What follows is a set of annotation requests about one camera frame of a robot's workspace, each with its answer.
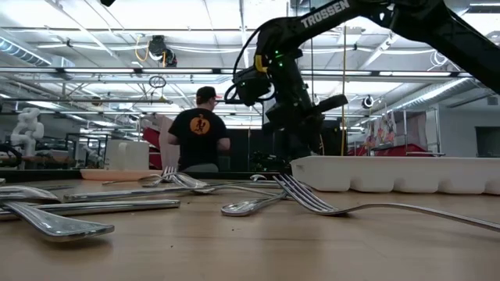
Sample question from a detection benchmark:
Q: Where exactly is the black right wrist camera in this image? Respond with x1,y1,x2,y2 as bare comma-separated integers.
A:
233,66,274,107

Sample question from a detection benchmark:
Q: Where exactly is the silver fork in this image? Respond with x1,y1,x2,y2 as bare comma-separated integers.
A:
101,174,173,187
272,173,500,234
139,166,177,188

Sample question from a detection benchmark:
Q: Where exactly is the white robot figure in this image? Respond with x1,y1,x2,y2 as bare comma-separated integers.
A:
9,107,46,157

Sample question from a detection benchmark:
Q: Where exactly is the red cart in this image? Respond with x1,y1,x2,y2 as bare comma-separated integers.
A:
347,143,430,158

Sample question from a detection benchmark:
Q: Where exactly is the red machine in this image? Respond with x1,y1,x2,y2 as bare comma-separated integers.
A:
141,125,163,171

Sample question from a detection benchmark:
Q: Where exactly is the black panel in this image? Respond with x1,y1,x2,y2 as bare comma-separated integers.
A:
323,119,348,158

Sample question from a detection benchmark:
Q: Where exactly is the dark doorway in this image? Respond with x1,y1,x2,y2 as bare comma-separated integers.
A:
475,126,500,159

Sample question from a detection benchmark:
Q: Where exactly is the white mug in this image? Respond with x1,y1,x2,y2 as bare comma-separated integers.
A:
104,139,151,171

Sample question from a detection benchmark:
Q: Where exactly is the silver ventilation duct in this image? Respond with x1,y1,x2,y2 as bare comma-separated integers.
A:
384,76,500,115
0,35,54,66

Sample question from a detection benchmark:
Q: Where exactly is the overhead light bar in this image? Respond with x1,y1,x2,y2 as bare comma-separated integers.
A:
0,66,500,78

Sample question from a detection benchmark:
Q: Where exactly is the colourful poster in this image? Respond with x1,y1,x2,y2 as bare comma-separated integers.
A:
373,112,398,146

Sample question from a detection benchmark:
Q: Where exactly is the peach round plate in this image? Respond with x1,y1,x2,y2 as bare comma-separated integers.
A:
80,168,164,182

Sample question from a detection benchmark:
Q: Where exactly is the person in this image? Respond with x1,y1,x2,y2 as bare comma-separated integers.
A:
166,85,232,173

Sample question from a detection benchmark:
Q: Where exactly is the white cutlery tray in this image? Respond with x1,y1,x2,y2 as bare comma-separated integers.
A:
289,155,500,196

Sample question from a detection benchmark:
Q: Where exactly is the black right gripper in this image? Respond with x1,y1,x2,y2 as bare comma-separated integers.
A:
264,58,349,158

